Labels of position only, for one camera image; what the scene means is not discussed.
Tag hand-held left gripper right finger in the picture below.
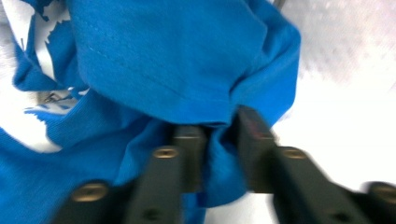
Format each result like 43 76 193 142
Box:
233 105 278 194

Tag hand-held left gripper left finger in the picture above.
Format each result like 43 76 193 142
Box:
169 124 209 194

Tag blue shirt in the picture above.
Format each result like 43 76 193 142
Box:
0 0 303 224

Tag white mesh laundry bag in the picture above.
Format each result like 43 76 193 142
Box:
0 0 396 150

